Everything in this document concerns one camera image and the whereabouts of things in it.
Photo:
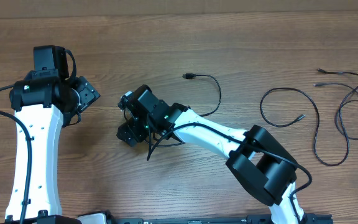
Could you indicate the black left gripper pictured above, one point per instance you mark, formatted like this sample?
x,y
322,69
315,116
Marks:
x,y
87,91

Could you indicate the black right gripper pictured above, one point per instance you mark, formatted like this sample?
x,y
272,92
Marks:
x,y
131,129

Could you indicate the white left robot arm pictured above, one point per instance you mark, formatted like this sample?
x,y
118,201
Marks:
x,y
44,102

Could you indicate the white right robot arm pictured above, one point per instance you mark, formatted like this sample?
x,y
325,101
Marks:
x,y
263,167

